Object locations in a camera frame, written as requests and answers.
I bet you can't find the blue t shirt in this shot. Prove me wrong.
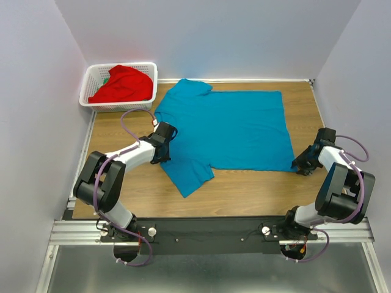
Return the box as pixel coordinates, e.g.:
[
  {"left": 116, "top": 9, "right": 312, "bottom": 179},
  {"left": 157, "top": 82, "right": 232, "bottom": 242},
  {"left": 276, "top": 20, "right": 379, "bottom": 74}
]
[{"left": 155, "top": 79, "right": 297, "bottom": 197}]

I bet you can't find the white plastic basket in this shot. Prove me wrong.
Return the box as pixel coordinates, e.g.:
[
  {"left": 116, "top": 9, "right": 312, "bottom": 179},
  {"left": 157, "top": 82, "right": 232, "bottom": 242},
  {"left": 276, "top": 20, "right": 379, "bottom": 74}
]
[{"left": 79, "top": 62, "right": 158, "bottom": 112}]

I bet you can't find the red t shirt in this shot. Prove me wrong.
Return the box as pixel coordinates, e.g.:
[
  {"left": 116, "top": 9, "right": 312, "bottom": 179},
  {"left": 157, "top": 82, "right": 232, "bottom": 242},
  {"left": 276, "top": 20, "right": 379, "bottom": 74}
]
[{"left": 88, "top": 65, "right": 153, "bottom": 103}]

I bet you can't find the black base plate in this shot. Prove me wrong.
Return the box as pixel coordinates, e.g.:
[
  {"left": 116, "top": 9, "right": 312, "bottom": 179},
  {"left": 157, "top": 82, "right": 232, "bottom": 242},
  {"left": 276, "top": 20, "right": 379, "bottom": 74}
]
[{"left": 100, "top": 216, "right": 317, "bottom": 255}]

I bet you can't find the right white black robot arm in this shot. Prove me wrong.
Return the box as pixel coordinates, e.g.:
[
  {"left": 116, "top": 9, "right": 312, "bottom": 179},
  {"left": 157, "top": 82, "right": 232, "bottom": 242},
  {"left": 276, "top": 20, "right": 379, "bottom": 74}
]
[{"left": 280, "top": 143, "right": 375, "bottom": 239}]

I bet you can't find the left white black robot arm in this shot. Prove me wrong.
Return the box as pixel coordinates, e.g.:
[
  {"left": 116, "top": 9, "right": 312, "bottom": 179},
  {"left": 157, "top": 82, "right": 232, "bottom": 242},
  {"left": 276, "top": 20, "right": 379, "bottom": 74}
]
[{"left": 73, "top": 133, "right": 175, "bottom": 241}]

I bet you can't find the aluminium frame rail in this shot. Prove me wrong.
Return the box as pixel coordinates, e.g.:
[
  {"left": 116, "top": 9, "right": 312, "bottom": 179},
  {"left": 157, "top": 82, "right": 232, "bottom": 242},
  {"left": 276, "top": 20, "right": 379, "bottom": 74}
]
[{"left": 316, "top": 217, "right": 390, "bottom": 292}]

